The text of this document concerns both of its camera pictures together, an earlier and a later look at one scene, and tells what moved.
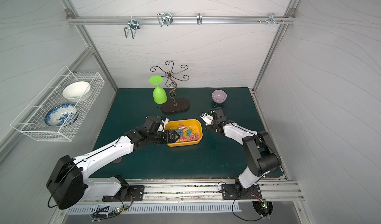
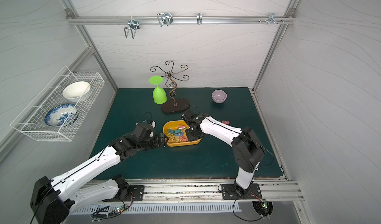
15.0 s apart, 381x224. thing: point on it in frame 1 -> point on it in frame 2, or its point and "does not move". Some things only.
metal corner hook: x=271 y=19 does not move
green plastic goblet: x=159 y=94 does not move
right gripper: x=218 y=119 -> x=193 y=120
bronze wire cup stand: x=172 y=106 does not move
